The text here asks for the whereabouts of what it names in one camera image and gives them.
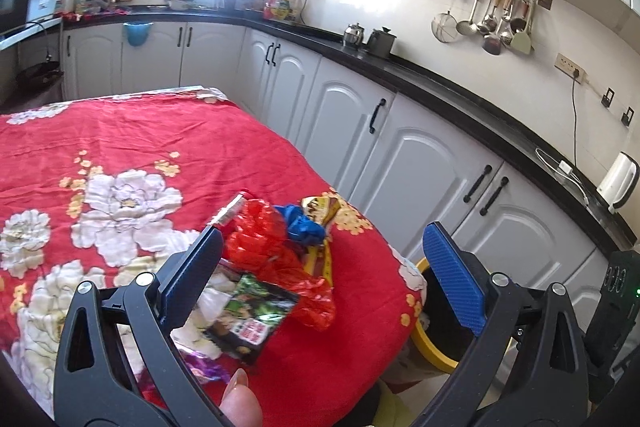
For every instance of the yellow trash bin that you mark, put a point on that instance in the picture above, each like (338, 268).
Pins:
(440, 322)

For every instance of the group of condiment bottles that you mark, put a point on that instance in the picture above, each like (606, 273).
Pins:
(282, 7)

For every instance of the person's left hand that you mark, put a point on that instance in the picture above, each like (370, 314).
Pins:
(242, 399)

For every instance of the green black snack packet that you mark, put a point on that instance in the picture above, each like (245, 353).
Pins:
(250, 317)

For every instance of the steel teapot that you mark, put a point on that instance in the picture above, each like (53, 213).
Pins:
(353, 36)

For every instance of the black wok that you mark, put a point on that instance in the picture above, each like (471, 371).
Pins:
(40, 74)

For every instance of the white base cabinets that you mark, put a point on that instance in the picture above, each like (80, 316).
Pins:
(350, 107)

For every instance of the yellow brown seasoning packet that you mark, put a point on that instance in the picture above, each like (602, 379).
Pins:
(325, 209)

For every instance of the red plastic bag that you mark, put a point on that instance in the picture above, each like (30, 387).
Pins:
(260, 252)

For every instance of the white printed bag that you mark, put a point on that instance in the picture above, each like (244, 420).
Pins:
(220, 287)

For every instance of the blue wrapper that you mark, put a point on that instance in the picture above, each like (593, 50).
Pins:
(300, 227)

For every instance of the silver foil wrapper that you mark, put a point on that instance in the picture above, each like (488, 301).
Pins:
(230, 209)

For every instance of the white electric kettle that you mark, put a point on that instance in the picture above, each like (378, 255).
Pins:
(620, 179)

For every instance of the white storage box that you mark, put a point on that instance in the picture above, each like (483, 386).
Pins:
(44, 4)

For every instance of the red floral blanket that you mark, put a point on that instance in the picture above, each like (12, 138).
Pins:
(150, 132)

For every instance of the blue hanging basket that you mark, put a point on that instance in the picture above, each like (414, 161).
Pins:
(137, 34)

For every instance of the black kitchen countertop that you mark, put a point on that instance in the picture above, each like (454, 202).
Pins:
(450, 82)

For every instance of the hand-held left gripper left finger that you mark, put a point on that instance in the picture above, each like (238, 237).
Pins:
(192, 279)

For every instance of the row of hanging kitchen utensils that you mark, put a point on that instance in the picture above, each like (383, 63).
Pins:
(500, 22)

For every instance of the purple wrapper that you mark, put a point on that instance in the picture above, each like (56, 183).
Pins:
(202, 367)

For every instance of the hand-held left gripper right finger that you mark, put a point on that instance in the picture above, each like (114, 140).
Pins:
(452, 277)

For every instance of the wall power outlet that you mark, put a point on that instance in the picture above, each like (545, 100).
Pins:
(570, 67)

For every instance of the black wall hook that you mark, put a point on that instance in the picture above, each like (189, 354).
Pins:
(608, 98)
(628, 116)

